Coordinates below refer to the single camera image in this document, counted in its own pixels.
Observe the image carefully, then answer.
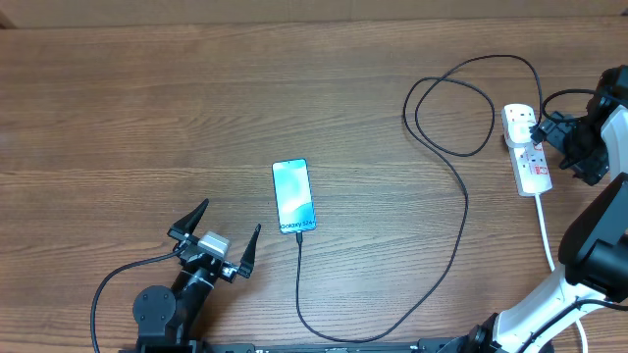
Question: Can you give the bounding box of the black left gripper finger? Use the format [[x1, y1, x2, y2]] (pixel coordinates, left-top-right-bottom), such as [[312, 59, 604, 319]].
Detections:
[[237, 224, 261, 278], [168, 198, 209, 238]]

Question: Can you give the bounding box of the blue Galaxy smartphone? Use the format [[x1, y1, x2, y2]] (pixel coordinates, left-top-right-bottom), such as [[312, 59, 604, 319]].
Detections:
[[272, 159, 317, 234]]

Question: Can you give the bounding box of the black charger cable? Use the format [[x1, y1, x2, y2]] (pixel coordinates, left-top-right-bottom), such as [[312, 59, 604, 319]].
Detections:
[[294, 53, 545, 344]]

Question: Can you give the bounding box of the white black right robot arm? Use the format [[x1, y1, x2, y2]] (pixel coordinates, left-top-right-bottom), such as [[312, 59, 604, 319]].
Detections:
[[441, 66, 627, 352]]

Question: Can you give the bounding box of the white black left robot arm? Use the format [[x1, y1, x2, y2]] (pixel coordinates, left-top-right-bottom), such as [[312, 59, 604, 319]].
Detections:
[[89, 199, 261, 352]]

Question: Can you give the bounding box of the white charger plug adapter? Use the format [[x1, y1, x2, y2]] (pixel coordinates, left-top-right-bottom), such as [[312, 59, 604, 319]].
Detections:
[[504, 120, 535, 148]]

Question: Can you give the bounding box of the white power strip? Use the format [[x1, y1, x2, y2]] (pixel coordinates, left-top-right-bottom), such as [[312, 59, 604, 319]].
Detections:
[[500, 103, 552, 197]]

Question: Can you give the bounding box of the white power strip cord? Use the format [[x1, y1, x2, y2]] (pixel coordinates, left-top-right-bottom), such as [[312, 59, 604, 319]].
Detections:
[[533, 192, 590, 353]]

